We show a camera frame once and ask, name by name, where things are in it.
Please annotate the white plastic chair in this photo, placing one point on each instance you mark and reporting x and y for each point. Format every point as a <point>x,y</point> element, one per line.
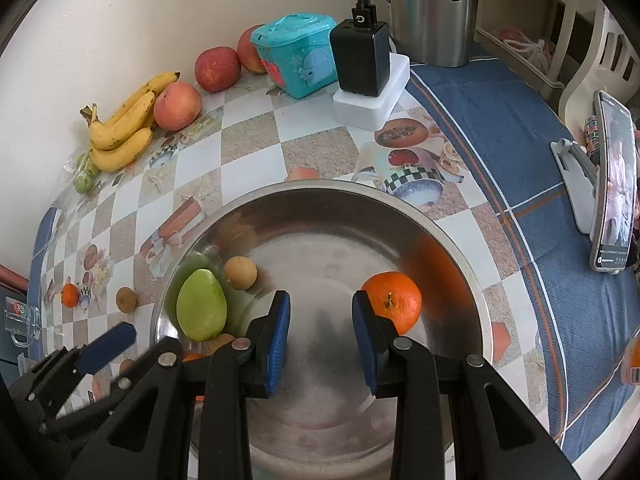
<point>592,45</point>

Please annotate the white box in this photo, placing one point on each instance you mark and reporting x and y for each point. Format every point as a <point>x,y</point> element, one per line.
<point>370,111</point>

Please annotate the plastic bag of green fruit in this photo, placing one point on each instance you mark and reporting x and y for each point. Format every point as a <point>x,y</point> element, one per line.
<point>85,176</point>

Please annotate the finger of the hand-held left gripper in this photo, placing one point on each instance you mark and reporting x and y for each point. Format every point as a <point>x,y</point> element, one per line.
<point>107,342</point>
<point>115,385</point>

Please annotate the steel kettle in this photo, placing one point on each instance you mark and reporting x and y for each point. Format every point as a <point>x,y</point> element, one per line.
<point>432,10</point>

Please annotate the small brown round fruit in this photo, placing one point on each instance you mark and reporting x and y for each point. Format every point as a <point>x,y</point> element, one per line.
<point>220,344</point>
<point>126,299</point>
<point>240,272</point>

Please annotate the orange object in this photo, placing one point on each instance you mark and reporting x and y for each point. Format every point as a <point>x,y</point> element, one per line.
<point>632,360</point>

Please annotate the white plastic basket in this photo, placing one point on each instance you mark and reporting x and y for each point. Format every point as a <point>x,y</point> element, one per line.
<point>530,77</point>

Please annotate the white phone stand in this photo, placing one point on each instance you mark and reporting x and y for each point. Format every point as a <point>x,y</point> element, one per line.
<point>575,175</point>

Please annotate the pink plastic bag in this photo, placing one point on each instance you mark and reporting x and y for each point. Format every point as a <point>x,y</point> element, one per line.
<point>525,42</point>

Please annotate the large orange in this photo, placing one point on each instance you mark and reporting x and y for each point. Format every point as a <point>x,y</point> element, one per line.
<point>395,300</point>
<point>192,357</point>

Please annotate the black charger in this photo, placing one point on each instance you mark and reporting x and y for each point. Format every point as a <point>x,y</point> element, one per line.
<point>360,57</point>

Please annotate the blue tablecloth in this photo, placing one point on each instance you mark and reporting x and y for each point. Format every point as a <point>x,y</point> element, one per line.
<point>500,125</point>

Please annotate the stainless steel bowl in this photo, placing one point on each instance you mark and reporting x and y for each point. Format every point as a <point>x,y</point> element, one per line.
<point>320,260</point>

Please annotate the small orange tangerine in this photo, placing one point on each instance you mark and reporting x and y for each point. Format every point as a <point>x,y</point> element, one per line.
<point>70,294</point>

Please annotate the teal plastic container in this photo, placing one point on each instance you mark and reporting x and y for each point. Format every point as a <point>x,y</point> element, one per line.
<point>295,55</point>

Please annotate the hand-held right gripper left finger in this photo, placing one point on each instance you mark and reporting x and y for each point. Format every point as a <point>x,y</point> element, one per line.
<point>277,345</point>

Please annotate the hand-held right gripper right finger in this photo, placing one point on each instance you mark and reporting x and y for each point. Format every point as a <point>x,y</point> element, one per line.
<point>364,345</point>

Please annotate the smartphone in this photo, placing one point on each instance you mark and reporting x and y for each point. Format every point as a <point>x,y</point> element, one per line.
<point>615,185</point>

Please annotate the glass mug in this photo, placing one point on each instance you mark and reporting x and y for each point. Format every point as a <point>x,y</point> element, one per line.
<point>20,321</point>

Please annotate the red apple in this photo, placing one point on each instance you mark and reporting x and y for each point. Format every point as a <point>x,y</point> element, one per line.
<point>177,105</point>
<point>217,69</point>
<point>248,51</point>

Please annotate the green mango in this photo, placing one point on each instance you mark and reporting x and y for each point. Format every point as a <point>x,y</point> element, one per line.
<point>200,305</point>

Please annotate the yellow banana bunch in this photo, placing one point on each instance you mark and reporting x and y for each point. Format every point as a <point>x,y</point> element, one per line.
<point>122,127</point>

